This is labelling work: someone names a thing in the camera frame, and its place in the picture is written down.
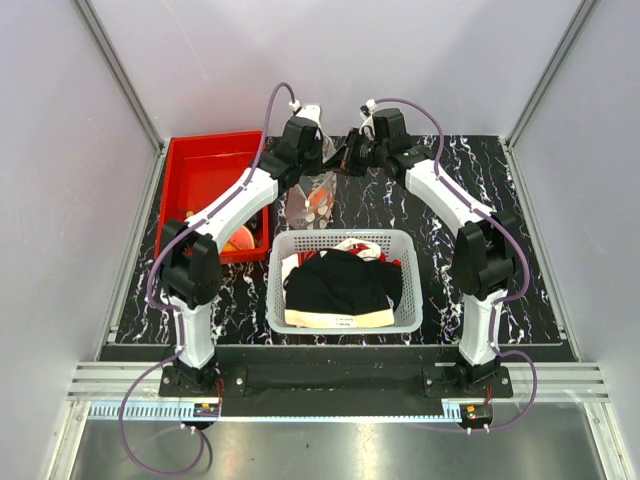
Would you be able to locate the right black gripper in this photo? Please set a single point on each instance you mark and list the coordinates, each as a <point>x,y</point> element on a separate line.
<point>344,158</point>

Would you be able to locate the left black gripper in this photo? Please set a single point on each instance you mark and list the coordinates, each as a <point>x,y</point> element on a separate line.
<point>318,146</point>

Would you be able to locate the orange fake fruit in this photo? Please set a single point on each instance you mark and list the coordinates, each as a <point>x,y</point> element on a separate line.
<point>317,196</point>

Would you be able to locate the clear zip top bag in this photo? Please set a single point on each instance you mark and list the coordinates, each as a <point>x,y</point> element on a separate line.
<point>309,204</point>

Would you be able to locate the red watermelon slice toy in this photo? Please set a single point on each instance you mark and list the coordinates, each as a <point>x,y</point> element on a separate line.
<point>243,239</point>

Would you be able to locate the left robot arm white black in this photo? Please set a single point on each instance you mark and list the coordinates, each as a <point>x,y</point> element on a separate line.
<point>188,267</point>

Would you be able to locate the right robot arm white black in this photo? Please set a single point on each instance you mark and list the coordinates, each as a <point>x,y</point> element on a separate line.
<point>485,253</point>

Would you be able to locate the red white cloth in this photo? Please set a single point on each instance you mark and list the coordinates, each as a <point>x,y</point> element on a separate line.
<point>363,249</point>

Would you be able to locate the white perforated plastic basket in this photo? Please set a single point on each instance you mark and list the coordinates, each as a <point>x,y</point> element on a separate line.
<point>393,244</point>

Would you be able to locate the red plastic bin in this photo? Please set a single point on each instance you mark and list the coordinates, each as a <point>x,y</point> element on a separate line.
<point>199,169</point>

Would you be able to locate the black cloth in basket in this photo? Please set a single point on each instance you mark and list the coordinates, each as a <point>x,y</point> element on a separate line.
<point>332,281</point>

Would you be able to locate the beige cloth with label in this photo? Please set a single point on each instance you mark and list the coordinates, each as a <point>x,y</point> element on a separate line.
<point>376,319</point>

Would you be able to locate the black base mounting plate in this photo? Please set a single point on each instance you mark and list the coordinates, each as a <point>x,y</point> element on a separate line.
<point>330,381</point>

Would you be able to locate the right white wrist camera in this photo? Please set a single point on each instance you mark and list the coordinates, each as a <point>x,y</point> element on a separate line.
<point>366,113</point>

